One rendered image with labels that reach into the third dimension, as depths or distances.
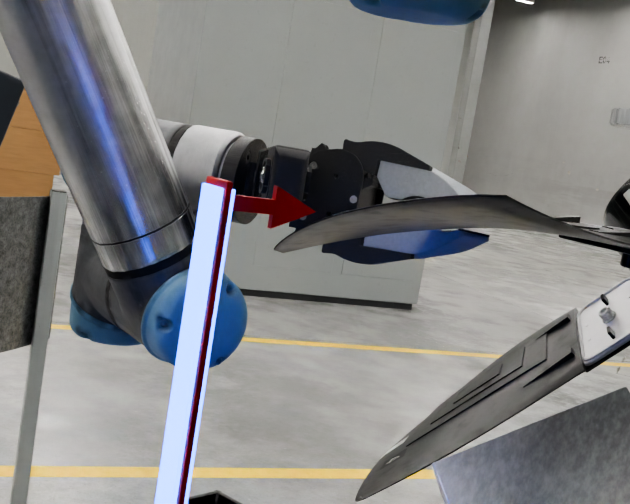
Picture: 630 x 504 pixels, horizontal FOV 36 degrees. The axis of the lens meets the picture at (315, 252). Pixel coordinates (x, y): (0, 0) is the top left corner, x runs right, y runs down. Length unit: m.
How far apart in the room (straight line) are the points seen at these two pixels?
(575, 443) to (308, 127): 6.22
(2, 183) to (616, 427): 8.00
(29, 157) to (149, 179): 7.87
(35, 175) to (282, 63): 2.74
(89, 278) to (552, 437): 0.38
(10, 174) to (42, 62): 7.90
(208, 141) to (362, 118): 6.26
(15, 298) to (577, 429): 2.01
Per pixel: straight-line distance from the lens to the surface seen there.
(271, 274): 6.91
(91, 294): 0.80
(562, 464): 0.70
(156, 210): 0.67
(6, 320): 2.56
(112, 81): 0.65
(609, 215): 0.81
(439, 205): 0.52
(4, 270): 2.50
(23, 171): 8.55
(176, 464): 0.54
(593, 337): 0.83
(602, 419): 0.71
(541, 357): 0.84
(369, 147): 0.73
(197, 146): 0.78
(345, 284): 7.15
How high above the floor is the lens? 1.22
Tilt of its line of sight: 7 degrees down
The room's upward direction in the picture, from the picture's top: 9 degrees clockwise
